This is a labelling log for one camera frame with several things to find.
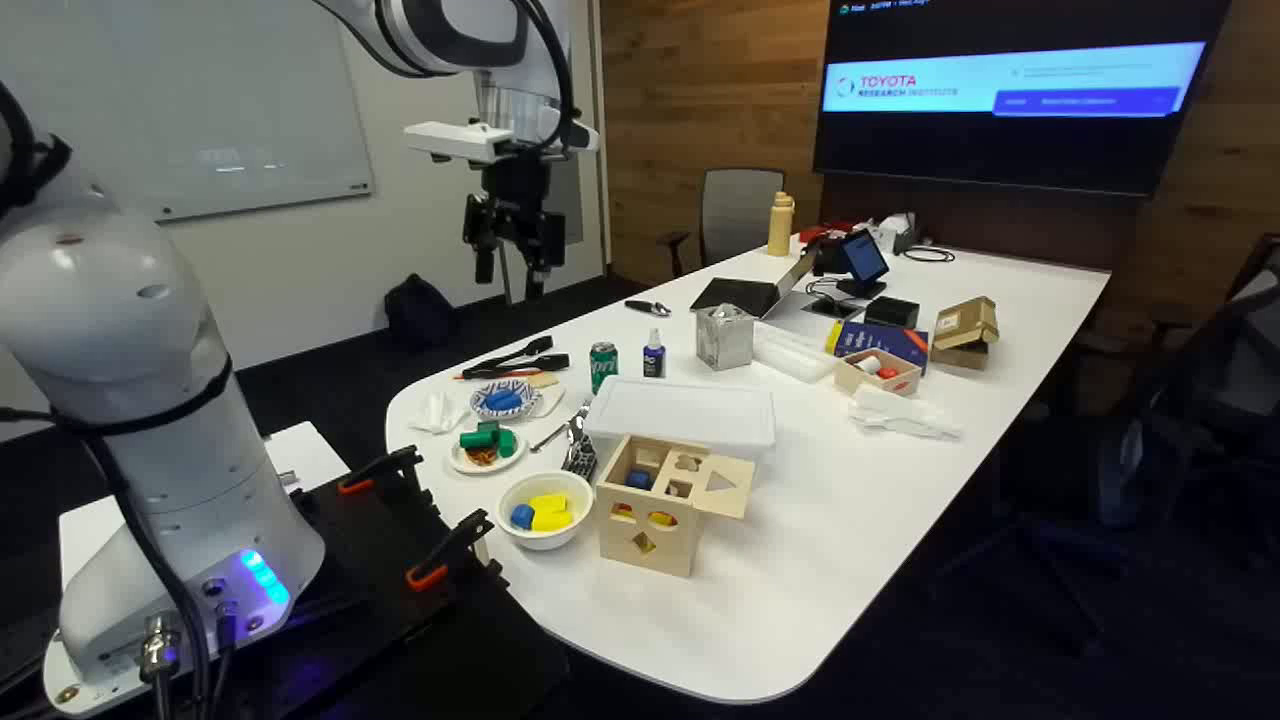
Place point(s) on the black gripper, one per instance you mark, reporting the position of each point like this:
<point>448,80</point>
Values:
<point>514,213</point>

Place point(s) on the wooden sliding box lid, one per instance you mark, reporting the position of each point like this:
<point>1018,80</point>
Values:
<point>721,485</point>

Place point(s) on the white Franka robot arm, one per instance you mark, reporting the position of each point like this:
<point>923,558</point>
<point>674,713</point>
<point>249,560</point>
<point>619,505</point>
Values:
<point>120,334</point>

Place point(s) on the blue object in box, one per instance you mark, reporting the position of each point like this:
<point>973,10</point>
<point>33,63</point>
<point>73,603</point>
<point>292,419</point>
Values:
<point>643,479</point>

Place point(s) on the white bowl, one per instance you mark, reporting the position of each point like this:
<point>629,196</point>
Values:
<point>555,537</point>

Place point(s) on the wooden shape sorter box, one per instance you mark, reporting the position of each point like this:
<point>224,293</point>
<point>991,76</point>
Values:
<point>645,534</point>

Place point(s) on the small wooden tray box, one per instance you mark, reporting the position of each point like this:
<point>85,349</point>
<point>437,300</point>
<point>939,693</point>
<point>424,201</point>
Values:
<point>872,381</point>

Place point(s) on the colourful snack box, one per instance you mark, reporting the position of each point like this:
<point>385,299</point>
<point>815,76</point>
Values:
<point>886,341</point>

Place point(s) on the small black box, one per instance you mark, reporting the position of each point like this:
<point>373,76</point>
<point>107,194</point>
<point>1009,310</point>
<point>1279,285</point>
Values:
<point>894,310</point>

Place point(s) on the open cardboard box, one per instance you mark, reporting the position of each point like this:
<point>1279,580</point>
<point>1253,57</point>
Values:
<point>966,330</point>

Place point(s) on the black and orange tongs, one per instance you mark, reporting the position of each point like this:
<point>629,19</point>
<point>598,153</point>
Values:
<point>514,362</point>

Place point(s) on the black bag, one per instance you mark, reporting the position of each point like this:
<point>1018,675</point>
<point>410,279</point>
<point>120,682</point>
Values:
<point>421,313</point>

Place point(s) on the blue cylinder toy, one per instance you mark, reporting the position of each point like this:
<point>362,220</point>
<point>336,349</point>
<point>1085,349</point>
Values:
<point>514,396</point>

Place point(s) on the blue patterned plate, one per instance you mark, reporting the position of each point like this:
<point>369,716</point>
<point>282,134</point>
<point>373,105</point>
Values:
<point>532,403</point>

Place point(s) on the green drink can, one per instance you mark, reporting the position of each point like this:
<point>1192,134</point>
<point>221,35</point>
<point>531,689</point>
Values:
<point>604,371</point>

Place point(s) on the black marker pen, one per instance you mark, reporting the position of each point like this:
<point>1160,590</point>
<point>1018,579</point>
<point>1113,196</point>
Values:
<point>650,310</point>

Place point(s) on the small blue-labelled bottle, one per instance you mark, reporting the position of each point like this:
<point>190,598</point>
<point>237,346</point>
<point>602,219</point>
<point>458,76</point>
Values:
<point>652,357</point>

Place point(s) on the green block toy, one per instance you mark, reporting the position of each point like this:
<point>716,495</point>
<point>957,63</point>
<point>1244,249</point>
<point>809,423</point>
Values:
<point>507,441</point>

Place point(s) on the green cylinder toy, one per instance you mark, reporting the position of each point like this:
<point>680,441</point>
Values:
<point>477,436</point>

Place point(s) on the small white plate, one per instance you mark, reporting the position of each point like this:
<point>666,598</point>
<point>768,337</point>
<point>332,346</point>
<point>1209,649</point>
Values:
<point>485,464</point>

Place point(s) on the translucent plastic container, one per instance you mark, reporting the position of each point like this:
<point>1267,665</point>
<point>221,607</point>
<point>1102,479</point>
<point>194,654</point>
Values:
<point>680,413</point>

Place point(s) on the black laptop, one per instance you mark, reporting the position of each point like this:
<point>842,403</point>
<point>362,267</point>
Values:
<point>738,299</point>

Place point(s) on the grey office chair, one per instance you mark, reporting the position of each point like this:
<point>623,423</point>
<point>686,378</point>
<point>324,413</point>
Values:
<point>743,213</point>

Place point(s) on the black orange clamp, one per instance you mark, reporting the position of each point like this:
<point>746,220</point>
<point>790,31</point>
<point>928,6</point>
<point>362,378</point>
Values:
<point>382,474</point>
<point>445,552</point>

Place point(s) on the yellow block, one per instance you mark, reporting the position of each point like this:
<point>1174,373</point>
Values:
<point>544,523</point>
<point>560,505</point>

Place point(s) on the blue block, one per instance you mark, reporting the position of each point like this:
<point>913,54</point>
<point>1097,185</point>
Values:
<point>523,516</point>

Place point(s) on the yellow bottle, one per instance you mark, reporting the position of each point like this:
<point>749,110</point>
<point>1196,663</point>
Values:
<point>781,225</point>

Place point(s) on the white plastic wrapper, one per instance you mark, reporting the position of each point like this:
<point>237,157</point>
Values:
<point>794,352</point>

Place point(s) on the black pouch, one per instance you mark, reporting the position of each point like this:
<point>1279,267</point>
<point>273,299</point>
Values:
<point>835,256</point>

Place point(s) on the whiteboard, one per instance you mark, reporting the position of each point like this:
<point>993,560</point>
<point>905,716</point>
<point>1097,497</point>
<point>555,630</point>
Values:
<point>200,105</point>

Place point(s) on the tablet on stand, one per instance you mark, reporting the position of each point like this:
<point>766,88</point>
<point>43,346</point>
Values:
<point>866,256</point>

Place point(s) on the white device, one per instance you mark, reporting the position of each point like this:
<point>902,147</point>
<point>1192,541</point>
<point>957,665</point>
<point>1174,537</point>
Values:
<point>897,233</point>

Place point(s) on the clear plastic bag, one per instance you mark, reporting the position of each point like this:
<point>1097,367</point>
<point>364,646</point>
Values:
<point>905,413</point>

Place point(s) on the dark office chair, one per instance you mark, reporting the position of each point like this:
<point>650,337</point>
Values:
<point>1200,403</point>

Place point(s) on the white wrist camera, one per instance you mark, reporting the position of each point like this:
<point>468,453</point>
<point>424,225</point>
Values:
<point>462,138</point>

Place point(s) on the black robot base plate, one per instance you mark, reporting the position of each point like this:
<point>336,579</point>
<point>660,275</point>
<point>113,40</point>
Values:
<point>362,560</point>

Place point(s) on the wall television screen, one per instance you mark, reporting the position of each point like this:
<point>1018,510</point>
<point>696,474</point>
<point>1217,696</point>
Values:
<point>1013,94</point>

